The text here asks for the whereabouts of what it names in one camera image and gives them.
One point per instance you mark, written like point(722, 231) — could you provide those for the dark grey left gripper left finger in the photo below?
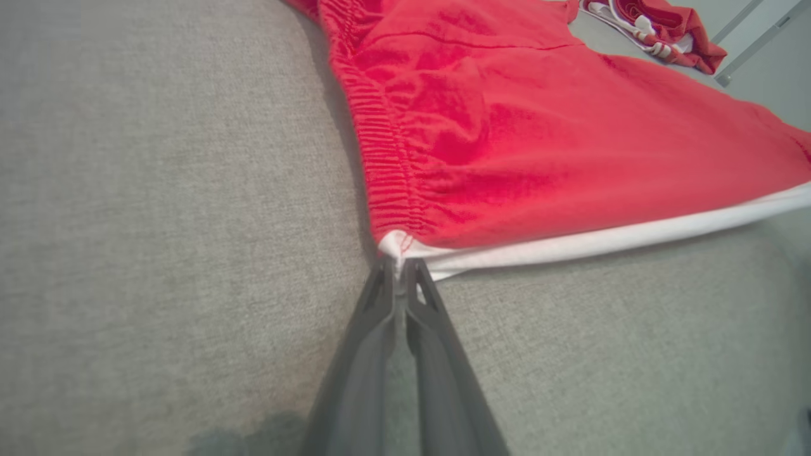
point(355, 392)

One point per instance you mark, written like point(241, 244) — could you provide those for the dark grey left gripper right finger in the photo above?
point(450, 392)

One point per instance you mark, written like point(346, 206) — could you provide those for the red white shorts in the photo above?
point(538, 139)

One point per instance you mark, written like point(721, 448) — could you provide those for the red white jersey shirt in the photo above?
point(671, 25)

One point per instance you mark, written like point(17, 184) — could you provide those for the grey fabric sofa cushion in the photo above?
point(158, 253)

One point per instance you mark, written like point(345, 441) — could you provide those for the grey partition post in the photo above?
point(754, 44)

